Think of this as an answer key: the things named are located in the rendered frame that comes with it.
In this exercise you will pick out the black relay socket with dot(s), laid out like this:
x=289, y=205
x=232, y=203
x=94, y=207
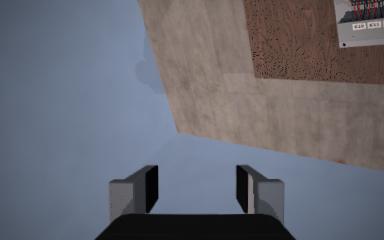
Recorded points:
x=355, y=2

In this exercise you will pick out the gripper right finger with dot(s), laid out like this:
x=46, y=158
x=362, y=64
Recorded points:
x=257, y=194

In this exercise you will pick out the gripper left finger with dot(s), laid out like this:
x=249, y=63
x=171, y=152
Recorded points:
x=136, y=194

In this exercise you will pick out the grey mounting plate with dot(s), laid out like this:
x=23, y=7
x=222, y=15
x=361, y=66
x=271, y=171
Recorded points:
x=345, y=10

